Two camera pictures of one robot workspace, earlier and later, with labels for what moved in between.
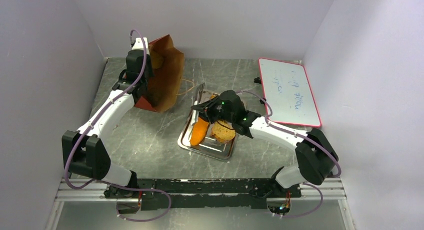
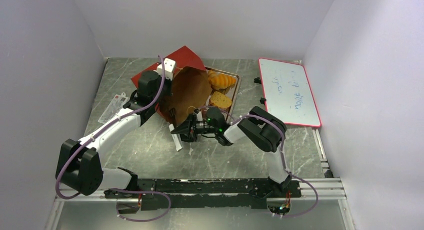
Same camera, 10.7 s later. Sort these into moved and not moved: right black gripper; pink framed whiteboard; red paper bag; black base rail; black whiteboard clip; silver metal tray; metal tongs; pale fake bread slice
Moved: silver metal tray; pale fake bread slice; metal tongs; right black gripper; red paper bag
Not moved: black whiteboard clip; black base rail; pink framed whiteboard
